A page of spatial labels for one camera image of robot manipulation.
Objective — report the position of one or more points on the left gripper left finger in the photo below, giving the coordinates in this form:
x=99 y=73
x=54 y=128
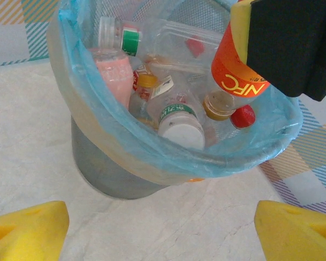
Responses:
x=30 y=233

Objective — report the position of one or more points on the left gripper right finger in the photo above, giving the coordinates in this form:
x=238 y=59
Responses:
x=293 y=236

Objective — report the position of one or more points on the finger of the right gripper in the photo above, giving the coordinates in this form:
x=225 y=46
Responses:
x=288 y=40

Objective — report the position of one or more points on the orange label bottle gold cap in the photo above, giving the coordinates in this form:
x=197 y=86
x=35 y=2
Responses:
x=228 y=68

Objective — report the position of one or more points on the grey mesh waste bin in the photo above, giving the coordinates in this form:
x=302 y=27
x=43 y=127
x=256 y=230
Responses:
x=103 y=168

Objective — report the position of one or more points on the clear bottle white green labels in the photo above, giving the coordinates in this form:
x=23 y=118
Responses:
x=179 y=130

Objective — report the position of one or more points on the yellow cap orange bottle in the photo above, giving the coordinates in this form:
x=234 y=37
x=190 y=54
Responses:
x=146 y=80

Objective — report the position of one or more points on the clear bottle green neck label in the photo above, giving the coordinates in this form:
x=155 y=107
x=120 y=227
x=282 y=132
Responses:
x=130 y=40

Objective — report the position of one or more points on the pink plastic bottle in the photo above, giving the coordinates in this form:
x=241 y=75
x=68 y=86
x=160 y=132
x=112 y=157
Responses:
x=114 y=79

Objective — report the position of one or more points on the blue plastic bin liner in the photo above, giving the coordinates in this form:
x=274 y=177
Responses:
x=78 y=62

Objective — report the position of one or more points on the plaid cloth panel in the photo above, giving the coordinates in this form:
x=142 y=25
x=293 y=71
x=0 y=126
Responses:
x=315 y=163
x=5 y=16

